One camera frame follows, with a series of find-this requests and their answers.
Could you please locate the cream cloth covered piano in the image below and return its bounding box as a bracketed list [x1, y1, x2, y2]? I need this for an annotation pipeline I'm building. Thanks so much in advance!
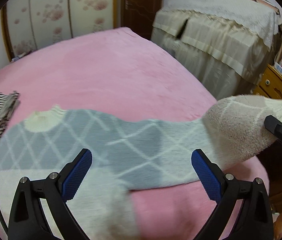
[151, 8, 275, 99]

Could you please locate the floral sliding door wardrobe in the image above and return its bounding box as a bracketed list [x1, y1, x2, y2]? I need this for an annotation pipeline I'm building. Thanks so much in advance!
[1, 0, 118, 61]

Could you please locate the dark brown wooden door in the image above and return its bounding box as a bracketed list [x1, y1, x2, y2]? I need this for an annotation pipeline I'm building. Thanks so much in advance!
[121, 0, 162, 40]

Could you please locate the white lace cover cloth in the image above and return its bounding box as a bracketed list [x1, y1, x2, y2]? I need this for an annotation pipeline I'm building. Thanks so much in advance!
[163, 0, 279, 48]

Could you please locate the blue beige diamond sweater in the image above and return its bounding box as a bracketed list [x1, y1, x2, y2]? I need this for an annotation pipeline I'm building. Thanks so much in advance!
[0, 95, 282, 239]

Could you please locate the pink fleece bed blanket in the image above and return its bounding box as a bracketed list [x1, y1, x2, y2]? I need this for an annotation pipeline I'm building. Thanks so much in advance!
[0, 26, 271, 240]

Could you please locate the wooden drawer desk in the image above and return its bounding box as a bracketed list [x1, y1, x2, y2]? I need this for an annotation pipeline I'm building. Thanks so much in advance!
[252, 65, 282, 99]

